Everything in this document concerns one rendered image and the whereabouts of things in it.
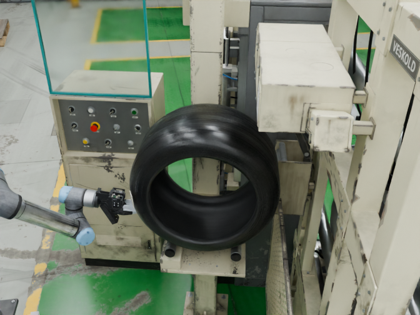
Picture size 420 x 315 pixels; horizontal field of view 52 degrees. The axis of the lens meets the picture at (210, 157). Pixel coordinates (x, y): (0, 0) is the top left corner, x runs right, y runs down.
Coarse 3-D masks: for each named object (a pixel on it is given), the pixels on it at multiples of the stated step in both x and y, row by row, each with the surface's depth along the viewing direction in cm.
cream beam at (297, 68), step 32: (256, 32) 166; (288, 32) 154; (320, 32) 154; (256, 64) 151; (288, 64) 126; (320, 64) 126; (256, 96) 137; (288, 96) 115; (320, 96) 114; (352, 96) 114; (288, 128) 120
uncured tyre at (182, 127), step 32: (160, 128) 165; (192, 128) 156; (224, 128) 156; (256, 128) 170; (160, 160) 158; (224, 160) 155; (256, 160) 157; (160, 192) 198; (256, 192) 162; (160, 224) 174; (192, 224) 197; (224, 224) 196; (256, 224) 170
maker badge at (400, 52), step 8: (392, 40) 106; (400, 40) 101; (392, 48) 106; (400, 48) 101; (400, 56) 100; (408, 56) 96; (400, 64) 100; (408, 64) 95; (416, 64) 91; (408, 72) 95; (416, 72) 91
